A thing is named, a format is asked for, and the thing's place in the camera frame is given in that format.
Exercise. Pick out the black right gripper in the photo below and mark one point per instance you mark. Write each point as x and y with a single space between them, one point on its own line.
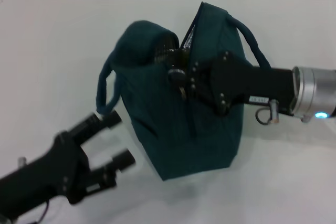
249 85

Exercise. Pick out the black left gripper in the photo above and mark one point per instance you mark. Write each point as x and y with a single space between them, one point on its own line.
47 174

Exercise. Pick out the dark teal fabric lunch bag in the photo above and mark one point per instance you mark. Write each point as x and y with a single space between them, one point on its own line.
162 129

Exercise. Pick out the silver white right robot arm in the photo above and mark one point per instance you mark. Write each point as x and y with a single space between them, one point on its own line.
315 90

